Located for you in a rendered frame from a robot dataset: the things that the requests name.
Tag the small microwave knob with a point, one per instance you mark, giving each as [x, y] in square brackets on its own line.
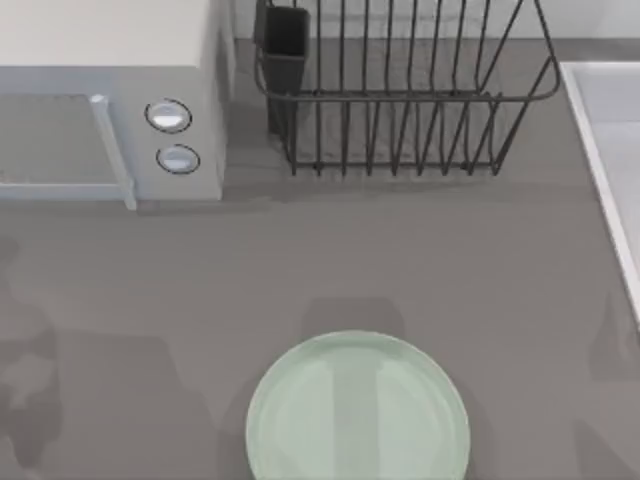
[178, 159]

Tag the pale green plate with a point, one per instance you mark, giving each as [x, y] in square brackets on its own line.
[357, 410]

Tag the pale microwave oven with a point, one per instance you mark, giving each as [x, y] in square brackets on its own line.
[210, 100]

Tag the black cutlery holder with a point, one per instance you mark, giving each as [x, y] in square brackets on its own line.
[282, 50]

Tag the large microwave knob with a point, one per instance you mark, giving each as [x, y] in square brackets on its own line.
[168, 116]

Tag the microwave oven door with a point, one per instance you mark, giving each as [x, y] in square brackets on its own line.
[45, 140]

